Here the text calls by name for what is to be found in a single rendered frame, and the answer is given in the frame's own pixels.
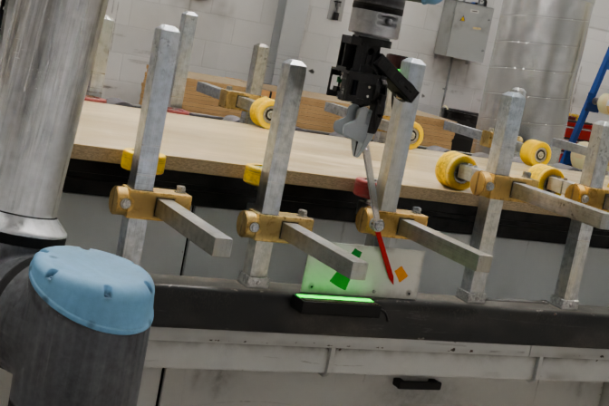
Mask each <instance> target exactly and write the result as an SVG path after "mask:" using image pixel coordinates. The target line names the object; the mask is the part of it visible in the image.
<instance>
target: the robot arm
mask: <svg viewBox="0 0 609 406"><path fill-rule="evenodd" d="M406 1H412V2H417V3H422V4H423V5H426V4H429V5H436V4H438V3H440V2H441V1H442V0H353V8H352V12H351V17H350V22H349V26H348V31H350V32H355V34H353V36H351V35H347V34H343V36H342V41H341V45H340V50H339V54H338V59H337V64H336V67H334V66H332V68H331V72H330V77H329V82H328V87H327V92H326V95H331V96H336V98H337V99H338V100H341V101H346V102H350V103H352V104H350V105H349V106H348V108H347V112H346V115H345V117H343V118H341V119H339V120H337V121H335V122H334V124H333V129H334V131H335V132H337V133H339V134H341V135H343V136H344V137H346V138H348V139H350V140H352V151H353V156H354V157H356V158H358V157H359V156H360V155H361V154H362V152H363V151H364V149H365V148H366V147H367V145H368V144H369V143H370V141H371V140H372V137H373V135H374V134H375V133H376V131H377V130H378V127H379V125H380V123H381V121H382V116H383V114H384V109H385V101H386V98H387V88H388V89H389V90H390V91H391V92H392V94H393V96H394V97H395V98H396V99H398V100H399V101H400V102H410V103H412V102H413V101H414V100H415V98H416V97H417V96H418V95H419V92H418V91H417V90H416V89H415V87H414V85H413V84H412V83H411V82H409V81H408V80H407V79H406V78H405V77H404V76H403V75H402V74H401V72H400V71H399V70H398V69H397V68H396V67H395V66H394V65H393V64H392V63H391V62H390V61H389V59H388V58H387V57H386V56H385V55H384V54H383V53H380V50H381V47H383V48H388V49H391V48H392V42H390V39H392V40H398V38H399V33H400V29H401V20H402V16H403V10H404V6H405V2H406ZM108 2H109V0H16V1H15V5H14V11H13V15H12V19H11V23H10V27H9V31H8V35H7V38H6V42H5V49H4V53H3V57H2V61H1V64H0V368H2V369H4V370H6V371H8V372H10V373H11V374H12V375H13V378H12V383H11V390H10V395H9V401H8V406H137V402H138V397H139V391H140V382H141V377H142V372H143V367H144V362H145V356H146V352H147V346H148V341H149V336H150V327H151V324H152V321H153V317H154V310H153V304H154V295H155V286H154V283H153V280H152V278H151V276H150V275H149V274H148V272H147V271H145V270H144V269H143V268H142V267H140V266H137V265H135V264H134V263H133V262H131V261H130V260H128V259H126V258H123V257H121V256H116V255H114V254H111V253H107V252H104V251H101V250H97V249H92V248H90V249H89V250H85V249H82V248H80V247H79V246H66V245H65V242H66V238H67V233H66V232H65V230H64V228H63V226H62V225H61V223H60V221H59V220H58V218H57V215H56V214H57V210H58V207H59V203H60V199H61V195H62V191H63V184H64V181H65V177H66V173H67V169H68V166H69V162H70V157H71V154H72V150H73V144H74V140H75V136H76V132H77V129H78V125H79V121H80V117H81V113H82V106H83V103H84V99H85V95H86V92H87V88H88V84H89V80H90V76H91V72H92V66H93V62H94V58H95V54H96V51H97V47H98V42H99V39H100V35H101V31H102V25H103V21H104V17H105V14H106V10H107V5H108ZM333 74H334V75H340V76H337V82H338V86H333V89H330V86H331V81H332V77H333ZM365 106H370V109H368V108H367V107H365Z"/></svg>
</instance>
